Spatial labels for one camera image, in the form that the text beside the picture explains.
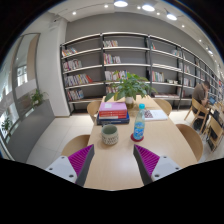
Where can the wooden chair near left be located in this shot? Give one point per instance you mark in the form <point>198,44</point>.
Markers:
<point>75,145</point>

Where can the wooden chair far right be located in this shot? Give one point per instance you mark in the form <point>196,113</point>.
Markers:
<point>163,105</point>

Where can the wooden chair under man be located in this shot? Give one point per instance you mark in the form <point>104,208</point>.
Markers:
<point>199,112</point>

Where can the wooden chair near right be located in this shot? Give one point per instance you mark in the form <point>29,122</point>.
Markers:
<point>193,139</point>

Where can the dark blue bottom book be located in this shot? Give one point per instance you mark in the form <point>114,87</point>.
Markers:
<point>125,120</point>

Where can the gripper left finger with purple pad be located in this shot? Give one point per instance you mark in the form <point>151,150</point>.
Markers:
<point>75,167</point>

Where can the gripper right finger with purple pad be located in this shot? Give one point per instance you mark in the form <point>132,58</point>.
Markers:
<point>153,167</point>

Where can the laptop computer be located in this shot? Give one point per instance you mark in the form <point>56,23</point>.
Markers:
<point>212,101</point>

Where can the wooden chair with backpack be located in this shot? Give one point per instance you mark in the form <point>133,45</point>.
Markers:
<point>213,133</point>

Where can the seated man brown shirt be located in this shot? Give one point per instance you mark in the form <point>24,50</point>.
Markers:
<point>200,94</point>

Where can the grey wall bookshelf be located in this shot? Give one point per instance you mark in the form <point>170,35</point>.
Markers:
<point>91,64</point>

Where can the green ceramic cup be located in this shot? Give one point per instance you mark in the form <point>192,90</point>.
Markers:
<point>109,134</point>

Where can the black backpack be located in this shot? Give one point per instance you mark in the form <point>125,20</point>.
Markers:
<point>216,117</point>

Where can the red round coaster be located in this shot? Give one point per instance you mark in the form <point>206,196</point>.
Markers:
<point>136,140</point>

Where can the pink top book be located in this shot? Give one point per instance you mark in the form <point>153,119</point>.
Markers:
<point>112,110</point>

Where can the wooden chair far left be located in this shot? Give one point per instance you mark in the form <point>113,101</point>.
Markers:
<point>93,109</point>

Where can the open white magazine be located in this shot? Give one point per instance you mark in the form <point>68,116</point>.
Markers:
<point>155,115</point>

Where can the clear water bottle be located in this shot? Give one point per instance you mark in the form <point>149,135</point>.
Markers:
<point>139,125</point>

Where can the potted green plant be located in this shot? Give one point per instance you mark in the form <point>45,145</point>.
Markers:
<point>129,87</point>

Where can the small plant by window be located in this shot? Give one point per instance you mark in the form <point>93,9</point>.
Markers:
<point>37,98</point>

